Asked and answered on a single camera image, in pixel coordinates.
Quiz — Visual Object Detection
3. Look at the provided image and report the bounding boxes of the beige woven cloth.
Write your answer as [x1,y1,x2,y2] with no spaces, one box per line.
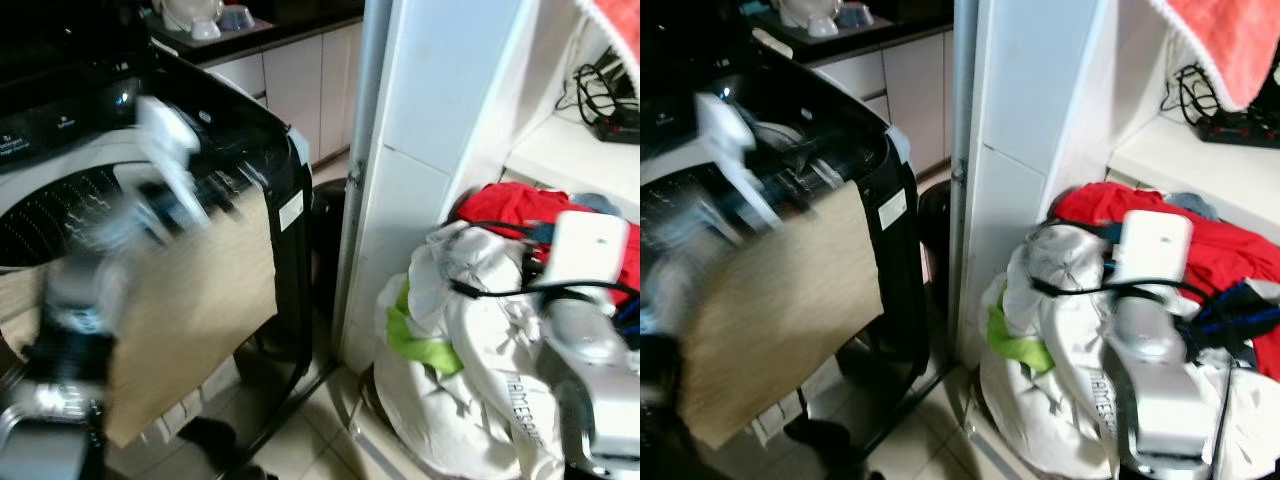
[100,185,281,448]
[680,180,887,451]

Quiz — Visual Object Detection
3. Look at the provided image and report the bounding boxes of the black top-load washing machine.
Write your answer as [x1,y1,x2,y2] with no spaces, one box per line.
[0,40,317,471]
[640,40,927,471]

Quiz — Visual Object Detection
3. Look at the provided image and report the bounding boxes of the red garment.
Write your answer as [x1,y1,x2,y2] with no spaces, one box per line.
[455,183,641,304]
[1050,183,1280,323]

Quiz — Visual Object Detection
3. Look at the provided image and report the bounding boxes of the grey garment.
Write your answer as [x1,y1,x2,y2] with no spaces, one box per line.
[568,192,623,217]
[1163,191,1223,222]

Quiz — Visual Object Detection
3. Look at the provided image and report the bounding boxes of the blue garment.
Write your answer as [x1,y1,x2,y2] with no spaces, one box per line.
[608,294,641,335]
[1188,280,1280,343]

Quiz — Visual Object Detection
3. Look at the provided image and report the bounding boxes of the green garment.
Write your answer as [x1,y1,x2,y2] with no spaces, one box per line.
[985,298,1057,377]
[385,278,467,378]

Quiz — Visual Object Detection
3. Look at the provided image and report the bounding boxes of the white printed garment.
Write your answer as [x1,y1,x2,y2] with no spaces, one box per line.
[978,224,1280,480]
[374,224,573,480]

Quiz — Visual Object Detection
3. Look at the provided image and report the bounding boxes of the black bin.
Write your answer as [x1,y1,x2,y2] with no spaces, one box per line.
[915,180,957,293]
[310,180,348,293]

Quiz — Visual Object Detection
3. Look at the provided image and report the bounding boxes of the white shelf unit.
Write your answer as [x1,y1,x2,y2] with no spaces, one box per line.
[948,0,1280,373]
[335,0,641,373]

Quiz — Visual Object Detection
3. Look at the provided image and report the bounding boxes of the white kitchen cabinets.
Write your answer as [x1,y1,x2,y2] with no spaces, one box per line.
[203,18,367,169]
[808,28,963,183]

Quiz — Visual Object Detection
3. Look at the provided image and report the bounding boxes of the orange towel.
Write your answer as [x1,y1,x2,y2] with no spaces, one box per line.
[1148,0,1280,113]
[578,0,641,69]

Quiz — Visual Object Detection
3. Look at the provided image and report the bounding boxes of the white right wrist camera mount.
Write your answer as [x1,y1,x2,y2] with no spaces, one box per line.
[543,209,632,303]
[1113,209,1197,307]

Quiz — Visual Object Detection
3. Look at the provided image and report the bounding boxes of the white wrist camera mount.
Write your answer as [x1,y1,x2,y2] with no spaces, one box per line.
[133,95,213,226]
[1113,209,1197,307]
[693,90,783,233]
[543,209,632,303]

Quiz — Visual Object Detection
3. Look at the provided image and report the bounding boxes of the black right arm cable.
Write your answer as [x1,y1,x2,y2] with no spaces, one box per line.
[1030,222,1201,301]
[448,220,641,303]

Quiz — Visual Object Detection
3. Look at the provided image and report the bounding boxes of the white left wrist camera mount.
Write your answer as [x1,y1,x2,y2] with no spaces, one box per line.
[133,95,213,226]
[693,90,783,233]

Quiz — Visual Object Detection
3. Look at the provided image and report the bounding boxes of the black power strip with cables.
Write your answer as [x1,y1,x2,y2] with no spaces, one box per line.
[572,58,641,144]
[1162,64,1280,151]

